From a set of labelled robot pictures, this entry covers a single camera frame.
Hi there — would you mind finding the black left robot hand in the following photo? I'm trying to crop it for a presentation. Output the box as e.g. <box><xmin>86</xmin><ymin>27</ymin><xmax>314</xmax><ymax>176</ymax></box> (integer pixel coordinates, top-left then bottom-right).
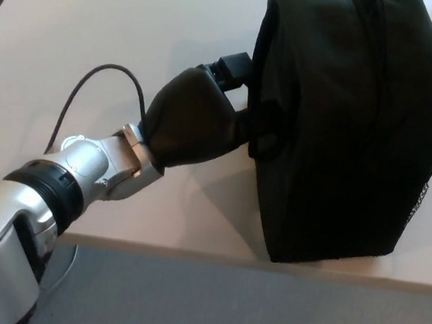
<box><xmin>135</xmin><ymin>42</ymin><xmax>260</xmax><ymax>181</ymax></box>

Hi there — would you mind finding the black fabric lunch bag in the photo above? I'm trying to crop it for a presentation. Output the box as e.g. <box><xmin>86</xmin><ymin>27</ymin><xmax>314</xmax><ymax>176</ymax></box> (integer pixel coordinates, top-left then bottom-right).
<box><xmin>231</xmin><ymin>0</ymin><xmax>432</xmax><ymax>278</ymax></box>

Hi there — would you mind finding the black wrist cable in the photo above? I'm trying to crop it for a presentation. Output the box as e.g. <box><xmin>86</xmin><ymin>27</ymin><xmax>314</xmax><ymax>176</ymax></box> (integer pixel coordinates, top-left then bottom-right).
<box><xmin>44</xmin><ymin>57</ymin><xmax>153</xmax><ymax>163</ymax></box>

